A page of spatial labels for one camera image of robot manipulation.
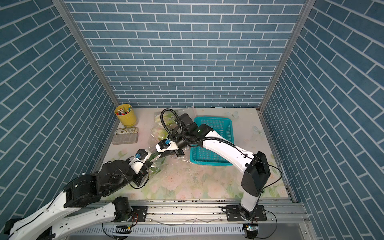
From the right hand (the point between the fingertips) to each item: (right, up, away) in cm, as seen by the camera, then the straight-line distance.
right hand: (162, 152), depth 68 cm
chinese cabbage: (-2, -3, -2) cm, 4 cm away
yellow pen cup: (-32, +19, +31) cm, 48 cm away
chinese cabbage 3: (-4, +16, +33) cm, 37 cm away
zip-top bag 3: (+10, +24, +51) cm, 57 cm away
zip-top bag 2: (-13, +2, +29) cm, 32 cm away
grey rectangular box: (-32, +3, +31) cm, 45 cm away
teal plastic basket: (+34, +11, +34) cm, 49 cm away
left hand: (-2, -5, -4) cm, 6 cm away
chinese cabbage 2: (-8, +7, +28) cm, 30 cm away
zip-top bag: (-1, -12, +22) cm, 24 cm away
